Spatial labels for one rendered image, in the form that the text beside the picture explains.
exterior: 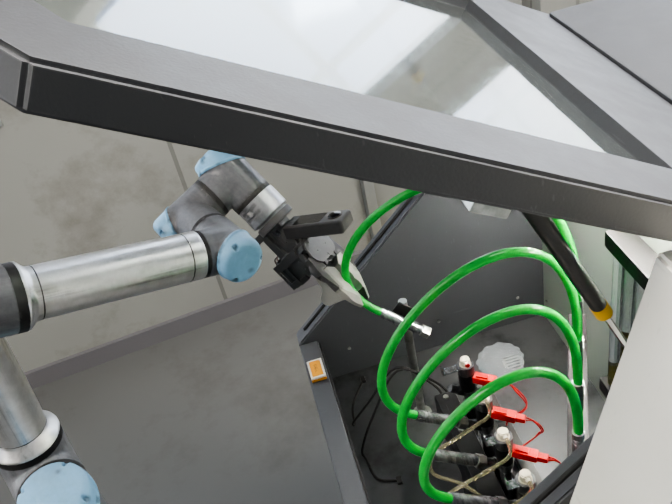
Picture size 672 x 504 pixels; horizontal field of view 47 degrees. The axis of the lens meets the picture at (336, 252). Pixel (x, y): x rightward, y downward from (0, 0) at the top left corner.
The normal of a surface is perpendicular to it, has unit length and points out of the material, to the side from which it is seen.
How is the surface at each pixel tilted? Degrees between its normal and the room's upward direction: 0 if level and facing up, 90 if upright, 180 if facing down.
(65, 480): 7
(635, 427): 76
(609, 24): 0
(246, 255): 90
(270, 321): 0
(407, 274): 90
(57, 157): 90
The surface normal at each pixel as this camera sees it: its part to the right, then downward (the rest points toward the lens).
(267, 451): -0.18, -0.78
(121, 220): 0.32, 0.53
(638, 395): -0.97, 0.08
